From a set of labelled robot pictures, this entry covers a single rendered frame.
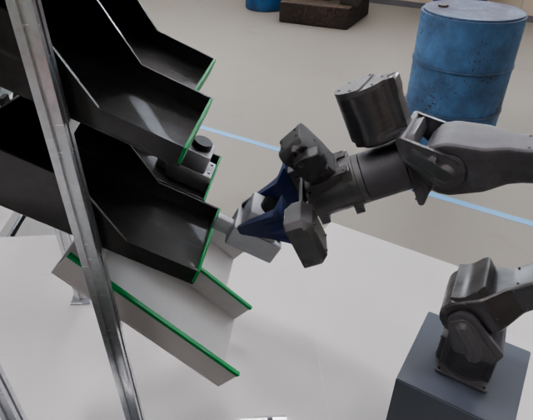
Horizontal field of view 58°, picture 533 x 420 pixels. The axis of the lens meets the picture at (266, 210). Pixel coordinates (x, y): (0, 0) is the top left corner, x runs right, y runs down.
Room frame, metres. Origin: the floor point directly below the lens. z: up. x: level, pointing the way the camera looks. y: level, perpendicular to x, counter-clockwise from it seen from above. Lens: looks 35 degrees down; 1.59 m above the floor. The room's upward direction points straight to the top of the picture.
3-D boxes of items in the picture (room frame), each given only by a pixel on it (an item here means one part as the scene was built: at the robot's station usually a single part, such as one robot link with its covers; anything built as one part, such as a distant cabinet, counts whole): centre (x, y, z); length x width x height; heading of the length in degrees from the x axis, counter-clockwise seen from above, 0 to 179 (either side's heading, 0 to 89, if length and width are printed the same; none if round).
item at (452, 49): (3.15, -1.28, 0.46); 0.63 x 0.61 x 0.92; 59
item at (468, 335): (0.40, -0.26, 1.15); 0.09 x 0.07 x 0.06; 153
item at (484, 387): (0.41, -0.26, 1.09); 0.07 x 0.07 x 0.06; 58
